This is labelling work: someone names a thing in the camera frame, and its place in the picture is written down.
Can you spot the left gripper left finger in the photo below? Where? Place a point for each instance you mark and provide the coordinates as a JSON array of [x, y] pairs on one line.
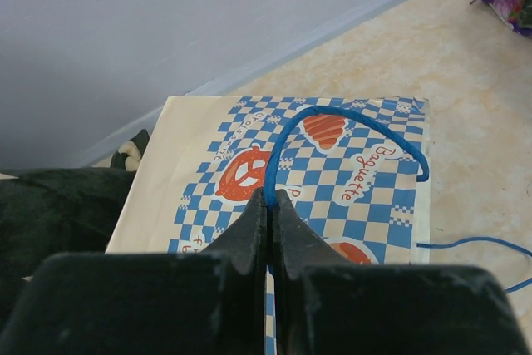
[[209, 302]]

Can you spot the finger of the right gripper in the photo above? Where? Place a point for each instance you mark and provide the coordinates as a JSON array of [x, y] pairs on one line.
[[524, 18]]

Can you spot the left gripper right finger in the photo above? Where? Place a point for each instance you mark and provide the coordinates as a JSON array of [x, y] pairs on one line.
[[327, 304]]

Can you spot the blue checkered paper bag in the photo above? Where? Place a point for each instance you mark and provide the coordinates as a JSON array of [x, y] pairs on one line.
[[350, 184]]

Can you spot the black floral blanket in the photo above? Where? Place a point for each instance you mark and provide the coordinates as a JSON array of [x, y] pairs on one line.
[[50, 211]]

